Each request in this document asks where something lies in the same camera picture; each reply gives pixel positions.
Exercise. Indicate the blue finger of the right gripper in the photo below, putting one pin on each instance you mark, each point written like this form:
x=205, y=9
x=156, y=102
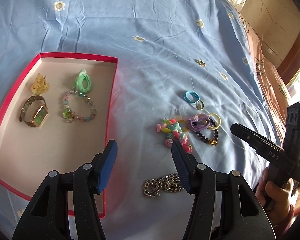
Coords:
x=272, y=145
x=256, y=141

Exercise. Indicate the pink cartoon hair clip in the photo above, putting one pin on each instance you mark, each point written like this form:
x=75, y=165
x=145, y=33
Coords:
x=185, y=144

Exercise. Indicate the person's right hand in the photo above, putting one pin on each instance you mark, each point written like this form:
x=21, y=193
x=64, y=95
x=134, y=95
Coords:
x=281, y=208

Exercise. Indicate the pink patterned blanket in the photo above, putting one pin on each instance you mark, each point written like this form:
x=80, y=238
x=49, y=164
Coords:
x=272, y=85

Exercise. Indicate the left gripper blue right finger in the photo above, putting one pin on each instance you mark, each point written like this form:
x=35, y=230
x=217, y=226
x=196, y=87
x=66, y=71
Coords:
x=183, y=165

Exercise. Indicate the red shallow jewelry box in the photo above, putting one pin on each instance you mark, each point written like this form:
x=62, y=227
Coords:
x=27, y=154

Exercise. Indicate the light blue floral bedsheet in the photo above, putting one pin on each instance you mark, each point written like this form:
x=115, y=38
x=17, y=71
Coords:
x=164, y=48

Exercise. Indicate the gold watch green face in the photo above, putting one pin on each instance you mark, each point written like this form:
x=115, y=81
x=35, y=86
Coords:
x=39, y=115

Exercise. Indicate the pale yellow bangle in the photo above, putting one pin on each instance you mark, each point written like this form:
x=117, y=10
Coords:
x=215, y=121

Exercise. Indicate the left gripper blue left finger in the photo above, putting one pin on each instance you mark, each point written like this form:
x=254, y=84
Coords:
x=105, y=165

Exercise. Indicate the yellow hair clip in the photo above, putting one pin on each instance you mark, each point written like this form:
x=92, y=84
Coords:
x=40, y=85

